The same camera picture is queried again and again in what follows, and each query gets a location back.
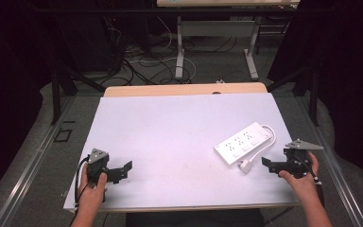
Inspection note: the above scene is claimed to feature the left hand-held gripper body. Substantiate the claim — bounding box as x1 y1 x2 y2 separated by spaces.
86 148 111 184

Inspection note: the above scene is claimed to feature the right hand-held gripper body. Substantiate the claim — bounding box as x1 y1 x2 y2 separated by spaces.
283 138 324 180

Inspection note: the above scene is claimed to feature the person's right hand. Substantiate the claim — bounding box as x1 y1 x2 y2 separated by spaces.
278 150 320 198

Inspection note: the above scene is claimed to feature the person's left hand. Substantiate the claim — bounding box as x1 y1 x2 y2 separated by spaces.
78 163 109 207

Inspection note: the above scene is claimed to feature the white power strip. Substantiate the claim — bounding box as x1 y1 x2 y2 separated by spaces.
214 121 274 166

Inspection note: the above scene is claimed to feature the white table mat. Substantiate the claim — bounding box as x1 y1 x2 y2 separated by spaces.
62 92 301 213

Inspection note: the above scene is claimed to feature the black metal stand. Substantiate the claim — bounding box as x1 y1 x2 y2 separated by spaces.
50 61 107 126
265 64 320 128

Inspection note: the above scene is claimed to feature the person's dark lap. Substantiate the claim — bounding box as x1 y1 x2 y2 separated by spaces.
125 208 266 227

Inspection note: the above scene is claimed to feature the wooden table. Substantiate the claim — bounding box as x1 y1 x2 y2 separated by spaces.
63 81 301 214

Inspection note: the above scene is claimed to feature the background desk with white legs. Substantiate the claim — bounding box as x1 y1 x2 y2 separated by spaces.
156 0 302 81

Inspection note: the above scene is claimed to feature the white power strip cable with plug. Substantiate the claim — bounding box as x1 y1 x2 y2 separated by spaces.
237 124 277 175

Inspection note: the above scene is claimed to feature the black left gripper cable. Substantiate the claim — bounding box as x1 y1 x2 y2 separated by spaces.
69 155 91 227

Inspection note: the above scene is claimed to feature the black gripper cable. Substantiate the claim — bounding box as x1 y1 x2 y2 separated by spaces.
294 154 326 209
69 155 91 227

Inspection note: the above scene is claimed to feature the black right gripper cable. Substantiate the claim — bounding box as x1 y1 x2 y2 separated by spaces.
294 154 326 209

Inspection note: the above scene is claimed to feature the aluminium floor rail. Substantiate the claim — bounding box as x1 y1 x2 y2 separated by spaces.
292 94 363 227
0 94 77 227

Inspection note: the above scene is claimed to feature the tangle of floor cables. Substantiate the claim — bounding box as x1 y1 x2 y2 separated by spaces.
98 15 237 87

